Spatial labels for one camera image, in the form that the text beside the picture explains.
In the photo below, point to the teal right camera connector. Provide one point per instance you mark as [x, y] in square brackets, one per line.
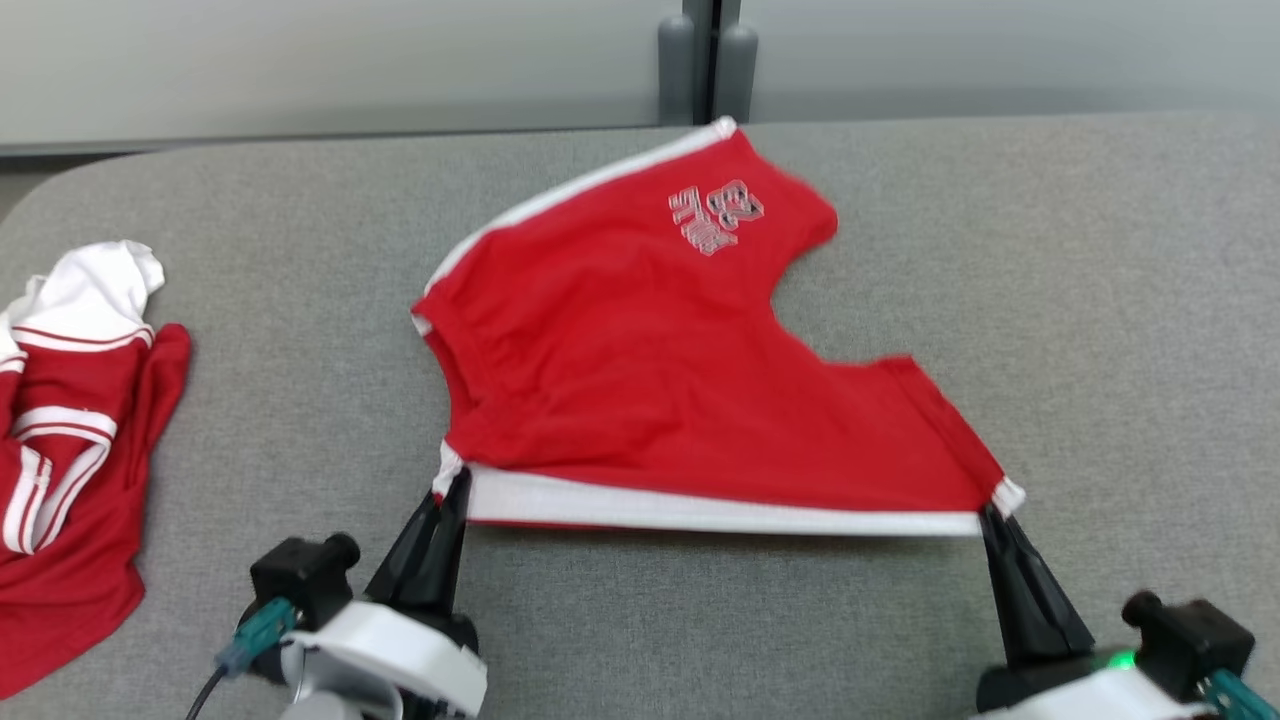
[1240, 700]

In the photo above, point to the grey round-topped post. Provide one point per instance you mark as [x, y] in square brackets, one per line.
[676, 70]
[737, 75]

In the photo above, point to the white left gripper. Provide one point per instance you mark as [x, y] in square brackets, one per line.
[400, 645]

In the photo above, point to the grey vertical partition profile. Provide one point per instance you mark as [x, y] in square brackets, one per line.
[706, 60]

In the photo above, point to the teal camera connector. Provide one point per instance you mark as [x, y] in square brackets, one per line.
[258, 630]
[1240, 700]

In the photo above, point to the red shorts with white trim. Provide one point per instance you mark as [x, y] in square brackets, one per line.
[650, 380]

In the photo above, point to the teal left camera connector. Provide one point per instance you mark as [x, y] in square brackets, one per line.
[258, 630]

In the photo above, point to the red and white basketball jersey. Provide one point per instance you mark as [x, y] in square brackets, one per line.
[80, 520]

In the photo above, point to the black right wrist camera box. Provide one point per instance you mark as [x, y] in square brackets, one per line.
[1190, 640]

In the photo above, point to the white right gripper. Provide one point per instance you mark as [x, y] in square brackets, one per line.
[1080, 695]

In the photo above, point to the dark grey wall skirting strip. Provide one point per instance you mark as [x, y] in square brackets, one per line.
[300, 137]

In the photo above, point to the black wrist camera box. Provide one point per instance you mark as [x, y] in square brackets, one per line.
[1190, 640]
[300, 580]

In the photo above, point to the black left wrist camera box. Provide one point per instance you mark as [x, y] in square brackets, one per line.
[300, 580]

